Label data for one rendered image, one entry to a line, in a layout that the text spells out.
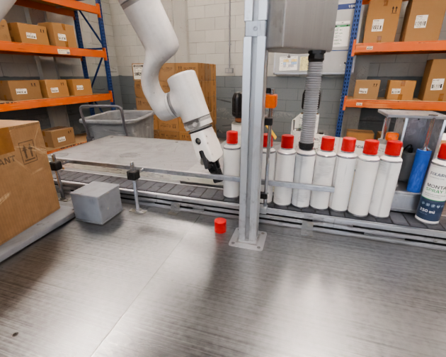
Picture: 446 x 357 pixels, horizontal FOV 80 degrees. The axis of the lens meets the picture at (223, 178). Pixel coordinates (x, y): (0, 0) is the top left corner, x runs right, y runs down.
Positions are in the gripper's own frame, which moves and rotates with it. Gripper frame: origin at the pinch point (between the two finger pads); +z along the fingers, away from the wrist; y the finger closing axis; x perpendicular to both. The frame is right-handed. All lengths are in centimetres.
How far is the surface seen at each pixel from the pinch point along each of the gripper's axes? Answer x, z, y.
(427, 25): -174, -27, 349
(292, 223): -19.3, 17.8, -5.0
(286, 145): -23.1, -4.1, -2.2
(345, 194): -34.7, 13.4, -1.8
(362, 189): -38.7, 12.2, -3.2
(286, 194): -19.5, 9.5, -2.9
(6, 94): 333, -126, 196
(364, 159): -40.7, 4.3, -2.8
